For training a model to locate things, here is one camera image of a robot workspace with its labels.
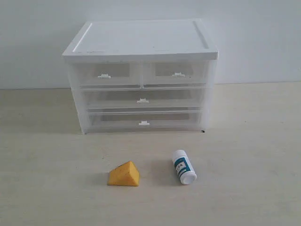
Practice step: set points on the bottom wide clear drawer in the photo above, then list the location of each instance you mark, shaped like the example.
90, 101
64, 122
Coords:
150, 119

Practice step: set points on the yellow cheese wedge toy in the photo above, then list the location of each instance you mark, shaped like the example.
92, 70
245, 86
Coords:
124, 175

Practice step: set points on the white bottle teal label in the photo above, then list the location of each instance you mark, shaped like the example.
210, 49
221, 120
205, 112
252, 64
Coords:
183, 167

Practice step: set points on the wide clear drawer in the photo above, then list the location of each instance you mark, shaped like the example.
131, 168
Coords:
150, 119
144, 98

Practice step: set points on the middle wide clear drawer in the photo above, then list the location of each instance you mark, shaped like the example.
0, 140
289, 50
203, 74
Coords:
144, 98

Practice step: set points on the white plastic drawer cabinet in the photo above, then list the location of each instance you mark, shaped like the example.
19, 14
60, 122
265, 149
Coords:
139, 42

